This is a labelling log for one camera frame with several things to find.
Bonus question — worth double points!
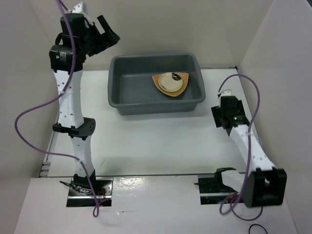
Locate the black cable loop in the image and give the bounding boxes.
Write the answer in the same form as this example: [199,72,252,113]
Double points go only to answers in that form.
[249,224,269,234]

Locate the grey plastic bin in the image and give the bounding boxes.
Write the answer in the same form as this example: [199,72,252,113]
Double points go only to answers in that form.
[108,52,206,116]

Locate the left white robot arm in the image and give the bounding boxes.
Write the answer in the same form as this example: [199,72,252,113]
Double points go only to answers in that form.
[49,13,120,195]

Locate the triangular wooden plate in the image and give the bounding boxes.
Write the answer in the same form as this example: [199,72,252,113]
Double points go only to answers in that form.
[152,72,189,97]

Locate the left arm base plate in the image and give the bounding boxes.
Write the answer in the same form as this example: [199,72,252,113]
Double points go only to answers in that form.
[62,177,114,207]

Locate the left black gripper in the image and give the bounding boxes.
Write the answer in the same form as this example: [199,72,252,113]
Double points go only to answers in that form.
[80,15,120,57]

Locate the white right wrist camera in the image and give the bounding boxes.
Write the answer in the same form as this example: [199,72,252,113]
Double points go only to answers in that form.
[217,89,232,98]

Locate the small cream floral dish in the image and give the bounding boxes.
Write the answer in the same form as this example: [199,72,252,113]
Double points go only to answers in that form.
[158,72,183,93]

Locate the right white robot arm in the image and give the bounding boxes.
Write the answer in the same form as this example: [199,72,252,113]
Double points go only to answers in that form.
[108,53,287,208]

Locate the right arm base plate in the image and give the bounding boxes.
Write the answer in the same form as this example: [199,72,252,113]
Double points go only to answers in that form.
[194,172,236,205]

